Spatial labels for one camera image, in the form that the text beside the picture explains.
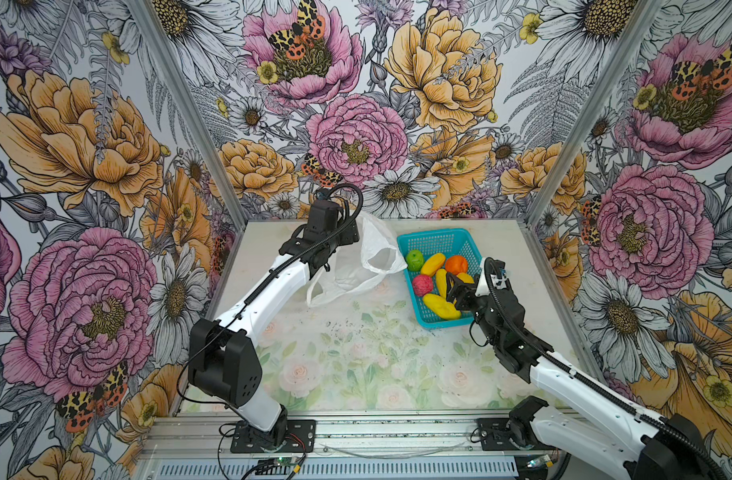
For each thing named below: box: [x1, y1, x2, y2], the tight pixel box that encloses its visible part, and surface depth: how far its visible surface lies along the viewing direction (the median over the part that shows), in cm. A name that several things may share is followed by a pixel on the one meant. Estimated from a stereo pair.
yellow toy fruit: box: [422, 293, 461, 320], surface depth 96 cm
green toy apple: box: [405, 249, 425, 271], surface depth 104 cm
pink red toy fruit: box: [412, 274, 434, 297], surface depth 99 cm
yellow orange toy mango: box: [420, 253, 446, 277], surface depth 106 cm
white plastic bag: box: [307, 212, 409, 307], surface depth 87 cm
